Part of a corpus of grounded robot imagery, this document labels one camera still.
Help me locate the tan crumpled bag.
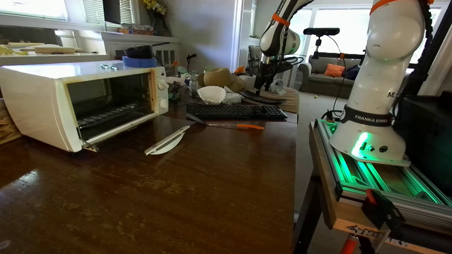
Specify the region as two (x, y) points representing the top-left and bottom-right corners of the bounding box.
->
(201, 68), (247, 94)

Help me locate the orange strap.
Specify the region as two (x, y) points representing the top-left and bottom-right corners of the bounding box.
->
(368, 0), (436, 15)
(271, 13), (290, 27)

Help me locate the black control box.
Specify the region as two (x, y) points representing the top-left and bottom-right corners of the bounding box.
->
(394, 91), (452, 200)

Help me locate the white crumpled cloth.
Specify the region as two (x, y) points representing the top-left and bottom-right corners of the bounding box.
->
(223, 91), (244, 106)

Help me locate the black braided cable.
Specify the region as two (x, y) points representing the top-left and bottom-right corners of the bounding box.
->
(399, 0), (436, 105)

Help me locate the yellow flower bunch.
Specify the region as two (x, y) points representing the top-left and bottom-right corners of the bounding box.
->
(139, 0), (168, 19)

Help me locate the wicker basket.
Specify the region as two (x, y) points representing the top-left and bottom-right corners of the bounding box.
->
(0, 98), (22, 147)

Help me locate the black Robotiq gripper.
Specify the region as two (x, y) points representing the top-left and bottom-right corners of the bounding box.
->
(252, 61), (282, 94)

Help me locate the white bowl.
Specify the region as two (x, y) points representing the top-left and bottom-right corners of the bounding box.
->
(194, 85), (227, 106)

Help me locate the grey sofa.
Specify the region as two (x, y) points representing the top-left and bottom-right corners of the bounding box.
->
(297, 56), (361, 99)

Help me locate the black camera on stand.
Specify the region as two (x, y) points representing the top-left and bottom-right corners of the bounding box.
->
(302, 27), (341, 61)

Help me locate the black table clamp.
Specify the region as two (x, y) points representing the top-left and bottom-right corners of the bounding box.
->
(360, 188), (406, 233)

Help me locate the orange handled metal spatula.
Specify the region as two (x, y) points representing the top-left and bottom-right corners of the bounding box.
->
(183, 112), (265, 135)

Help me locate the dark blue cushion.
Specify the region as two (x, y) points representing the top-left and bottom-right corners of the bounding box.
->
(341, 64), (358, 82)

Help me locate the white toaster oven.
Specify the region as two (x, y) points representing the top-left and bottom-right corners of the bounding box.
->
(0, 61), (170, 154)

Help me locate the dark round tray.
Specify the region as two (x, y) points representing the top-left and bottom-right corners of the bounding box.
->
(240, 90), (286, 106)

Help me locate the red clamp handle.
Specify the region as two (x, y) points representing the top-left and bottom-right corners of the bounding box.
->
(338, 233), (361, 254)

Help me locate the orange cushion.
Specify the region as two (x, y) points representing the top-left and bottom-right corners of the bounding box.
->
(323, 63), (345, 80)

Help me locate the black rounded object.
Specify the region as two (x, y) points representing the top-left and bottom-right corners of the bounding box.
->
(124, 44), (155, 61)

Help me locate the aluminium robot mounting table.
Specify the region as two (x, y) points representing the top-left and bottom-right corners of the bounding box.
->
(293, 118), (452, 254)

